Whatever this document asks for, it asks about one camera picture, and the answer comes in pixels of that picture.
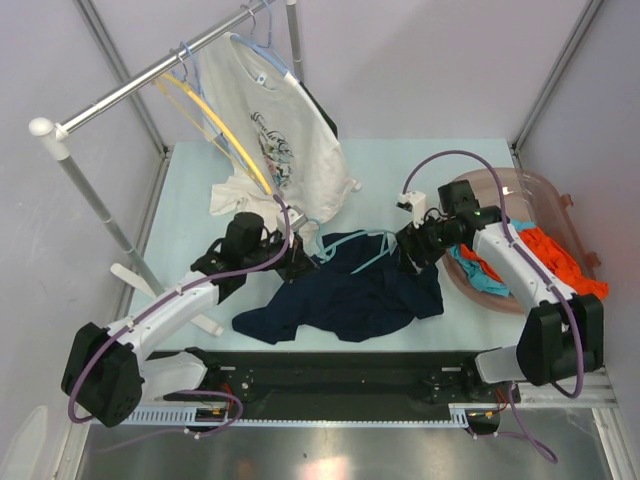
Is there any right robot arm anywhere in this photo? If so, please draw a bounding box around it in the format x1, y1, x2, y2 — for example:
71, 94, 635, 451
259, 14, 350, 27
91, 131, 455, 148
395, 180, 604, 401

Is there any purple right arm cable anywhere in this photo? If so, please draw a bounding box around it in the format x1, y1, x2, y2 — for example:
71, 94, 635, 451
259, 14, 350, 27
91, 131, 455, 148
402, 149, 586, 399

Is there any orange garment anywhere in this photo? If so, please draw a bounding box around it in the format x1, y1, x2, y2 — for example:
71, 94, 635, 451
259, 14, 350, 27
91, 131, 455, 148
482, 225, 610, 301

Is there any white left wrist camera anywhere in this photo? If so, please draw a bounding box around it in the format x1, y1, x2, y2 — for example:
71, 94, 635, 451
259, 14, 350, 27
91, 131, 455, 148
276, 205, 308, 233

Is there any pink translucent plastic basket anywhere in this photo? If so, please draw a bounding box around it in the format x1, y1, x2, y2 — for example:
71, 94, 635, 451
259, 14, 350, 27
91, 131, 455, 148
442, 168, 598, 314

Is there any green hanger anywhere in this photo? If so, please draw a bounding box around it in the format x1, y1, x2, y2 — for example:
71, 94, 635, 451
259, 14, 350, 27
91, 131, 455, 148
309, 218, 397, 275

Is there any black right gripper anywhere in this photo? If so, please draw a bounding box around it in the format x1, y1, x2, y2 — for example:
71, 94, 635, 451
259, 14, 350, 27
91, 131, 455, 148
394, 209, 462, 275

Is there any silver clothes rack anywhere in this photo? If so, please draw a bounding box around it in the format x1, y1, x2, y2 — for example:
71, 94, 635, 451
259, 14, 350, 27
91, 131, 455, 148
27, 0, 306, 336

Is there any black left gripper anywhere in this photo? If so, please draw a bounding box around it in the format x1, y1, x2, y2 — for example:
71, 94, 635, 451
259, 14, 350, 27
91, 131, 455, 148
242, 227, 318, 283

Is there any turquoise garment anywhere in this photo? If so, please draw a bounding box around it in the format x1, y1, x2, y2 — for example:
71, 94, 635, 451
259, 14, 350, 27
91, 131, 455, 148
448, 245, 510, 297

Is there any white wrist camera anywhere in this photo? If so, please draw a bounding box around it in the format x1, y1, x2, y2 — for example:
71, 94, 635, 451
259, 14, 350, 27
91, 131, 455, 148
396, 191, 428, 228
276, 205, 308, 233

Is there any white printed t-shirt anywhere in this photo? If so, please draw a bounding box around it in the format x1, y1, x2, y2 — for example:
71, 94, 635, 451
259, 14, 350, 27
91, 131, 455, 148
197, 33, 358, 223

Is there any navy blue t-shirt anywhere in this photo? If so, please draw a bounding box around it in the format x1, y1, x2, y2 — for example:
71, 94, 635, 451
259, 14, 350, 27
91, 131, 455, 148
232, 247, 444, 344

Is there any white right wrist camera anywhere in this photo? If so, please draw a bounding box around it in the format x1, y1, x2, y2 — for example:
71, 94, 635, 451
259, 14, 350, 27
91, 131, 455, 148
396, 191, 428, 228

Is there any aluminium extrusion rail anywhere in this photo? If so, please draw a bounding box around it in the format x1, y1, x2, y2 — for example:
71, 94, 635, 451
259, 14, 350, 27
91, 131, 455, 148
514, 367, 619, 409

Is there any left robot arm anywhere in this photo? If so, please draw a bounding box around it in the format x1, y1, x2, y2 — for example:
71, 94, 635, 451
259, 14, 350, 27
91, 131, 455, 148
61, 207, 318, 427

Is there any yellow hanger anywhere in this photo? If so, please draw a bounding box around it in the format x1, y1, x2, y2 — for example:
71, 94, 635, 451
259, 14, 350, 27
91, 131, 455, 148
153, 73, 273, 195

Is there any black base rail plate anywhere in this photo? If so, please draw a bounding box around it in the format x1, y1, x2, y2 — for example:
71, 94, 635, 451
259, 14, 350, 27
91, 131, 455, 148
164, 348, 521, 425

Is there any light blue hanger with shirt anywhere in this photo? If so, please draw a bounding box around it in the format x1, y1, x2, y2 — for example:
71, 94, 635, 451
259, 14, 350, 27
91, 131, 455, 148
231, 1, 297, 79

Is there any white slotted cable duct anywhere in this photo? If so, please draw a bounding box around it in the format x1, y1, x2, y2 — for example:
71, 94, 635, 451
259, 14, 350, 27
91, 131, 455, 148
129, 402, 474, 429

